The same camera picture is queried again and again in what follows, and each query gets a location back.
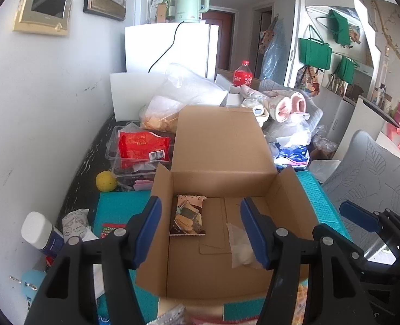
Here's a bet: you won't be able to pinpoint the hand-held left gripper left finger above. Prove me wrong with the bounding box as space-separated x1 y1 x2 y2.
24 196 162 325

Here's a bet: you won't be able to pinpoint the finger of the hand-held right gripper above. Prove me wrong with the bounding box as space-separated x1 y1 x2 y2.
313 223 400 275
339 201 400 254

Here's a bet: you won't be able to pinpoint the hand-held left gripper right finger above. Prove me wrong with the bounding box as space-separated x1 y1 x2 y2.
240 198 378 325

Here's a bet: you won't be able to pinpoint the clear plastic snack packet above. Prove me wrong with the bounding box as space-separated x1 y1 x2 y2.
226 223 265 269

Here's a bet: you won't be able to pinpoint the brown snack packet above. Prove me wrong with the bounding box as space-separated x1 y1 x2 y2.
169 194 208 238

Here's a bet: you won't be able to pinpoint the brown cardboard box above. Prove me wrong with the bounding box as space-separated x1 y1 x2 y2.
135 105 319 300

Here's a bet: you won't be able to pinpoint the teal mat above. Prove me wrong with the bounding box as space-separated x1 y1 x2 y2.
95 169 353 325

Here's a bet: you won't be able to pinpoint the red printed leaflet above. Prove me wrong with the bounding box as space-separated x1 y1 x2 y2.
100 223 128 241

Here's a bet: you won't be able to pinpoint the grey chair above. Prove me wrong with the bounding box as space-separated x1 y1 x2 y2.
322 129 400 265

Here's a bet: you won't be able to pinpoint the clear plastic container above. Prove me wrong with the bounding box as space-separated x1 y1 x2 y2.
105 125 175 192

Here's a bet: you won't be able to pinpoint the yellow ball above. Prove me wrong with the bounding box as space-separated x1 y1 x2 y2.
96 171 117 192

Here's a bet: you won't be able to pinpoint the white paper sheet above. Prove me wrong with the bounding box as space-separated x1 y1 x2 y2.
91 263 106 300

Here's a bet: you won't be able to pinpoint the crumpled white paper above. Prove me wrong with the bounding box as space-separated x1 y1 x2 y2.
62 208 99 242

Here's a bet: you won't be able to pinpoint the red snack packet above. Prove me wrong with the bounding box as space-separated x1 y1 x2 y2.
118 131 171 162

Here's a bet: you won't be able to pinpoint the blue and white packet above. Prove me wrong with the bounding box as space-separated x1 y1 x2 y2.
275 145 310 171

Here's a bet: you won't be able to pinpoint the white-capped blue bottle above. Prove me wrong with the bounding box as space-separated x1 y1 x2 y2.
21 212 65 256

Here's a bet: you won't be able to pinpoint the pink plush slippers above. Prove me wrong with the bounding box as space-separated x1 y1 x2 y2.
240 84 307 122

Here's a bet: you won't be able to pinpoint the light blue round toy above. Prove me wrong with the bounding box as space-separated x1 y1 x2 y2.
20 269 48 312

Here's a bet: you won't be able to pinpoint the white foam board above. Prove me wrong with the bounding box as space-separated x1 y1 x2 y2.
110 72 168 122

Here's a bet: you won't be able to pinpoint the floral bag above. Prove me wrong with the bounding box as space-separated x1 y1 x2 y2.
296 66 320 97

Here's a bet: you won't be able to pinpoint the clear bag of chips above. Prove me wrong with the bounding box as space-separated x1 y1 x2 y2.
139 63 232 132

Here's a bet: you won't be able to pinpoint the cola bottle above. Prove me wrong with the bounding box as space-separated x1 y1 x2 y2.
233 60 253 89

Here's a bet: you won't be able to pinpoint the large green tote bag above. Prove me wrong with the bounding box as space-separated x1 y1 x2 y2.
298 25 332 72

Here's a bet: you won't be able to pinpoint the bamboo branch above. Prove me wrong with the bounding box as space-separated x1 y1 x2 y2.
369 0 400 89

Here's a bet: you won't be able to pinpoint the blue plastic bag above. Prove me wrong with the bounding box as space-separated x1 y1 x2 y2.
261 18 287 82

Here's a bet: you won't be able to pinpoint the white refrigerator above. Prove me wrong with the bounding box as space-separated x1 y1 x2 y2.
125 22 220 82

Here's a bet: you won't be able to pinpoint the brown door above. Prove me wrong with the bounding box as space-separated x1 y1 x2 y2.
203 9 236 72

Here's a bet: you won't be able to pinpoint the green electric kettle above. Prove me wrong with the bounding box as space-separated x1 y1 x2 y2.
175 0 210 24

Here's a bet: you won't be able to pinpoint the green carton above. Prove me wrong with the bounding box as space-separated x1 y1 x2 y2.
149 0 178 24

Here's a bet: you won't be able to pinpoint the black power cable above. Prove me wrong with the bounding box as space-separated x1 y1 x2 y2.
148 21 185 74

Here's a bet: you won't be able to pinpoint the wall intercom panel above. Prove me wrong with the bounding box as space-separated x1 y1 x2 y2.
13 0 73 37

